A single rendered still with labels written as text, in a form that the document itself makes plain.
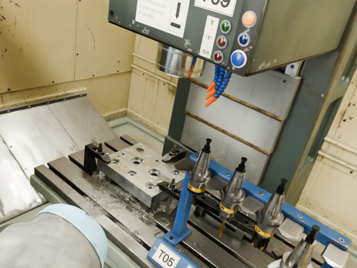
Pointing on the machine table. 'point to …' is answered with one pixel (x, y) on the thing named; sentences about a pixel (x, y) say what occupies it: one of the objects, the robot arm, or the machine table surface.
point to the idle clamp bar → (205, 201)
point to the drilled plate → (132, 184)
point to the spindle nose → (178, 63)
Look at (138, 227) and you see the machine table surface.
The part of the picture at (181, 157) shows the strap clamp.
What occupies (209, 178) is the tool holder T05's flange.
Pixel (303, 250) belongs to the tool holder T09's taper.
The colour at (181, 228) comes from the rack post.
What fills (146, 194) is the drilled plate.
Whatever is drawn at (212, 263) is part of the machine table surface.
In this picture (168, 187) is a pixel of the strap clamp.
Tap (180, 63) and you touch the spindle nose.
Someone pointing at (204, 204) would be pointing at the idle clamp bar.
